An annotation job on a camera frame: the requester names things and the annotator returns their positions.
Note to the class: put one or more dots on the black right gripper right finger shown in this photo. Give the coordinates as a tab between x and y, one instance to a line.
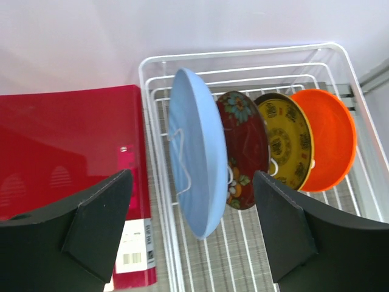
312	246

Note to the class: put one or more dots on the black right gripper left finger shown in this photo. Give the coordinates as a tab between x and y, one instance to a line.
69	245

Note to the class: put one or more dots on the dark red floral plate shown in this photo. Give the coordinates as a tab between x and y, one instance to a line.
247	146

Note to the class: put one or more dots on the light blue plate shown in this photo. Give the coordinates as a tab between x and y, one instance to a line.
198	153

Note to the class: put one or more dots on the red plastic folder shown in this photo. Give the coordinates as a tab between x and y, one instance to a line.
59	143

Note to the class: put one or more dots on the orange plate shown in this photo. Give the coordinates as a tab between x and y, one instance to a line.
334	134

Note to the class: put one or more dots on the yellow patterned plate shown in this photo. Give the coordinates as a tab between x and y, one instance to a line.
290	138

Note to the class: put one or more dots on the white wire dish rack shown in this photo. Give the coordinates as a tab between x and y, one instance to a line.
268	171

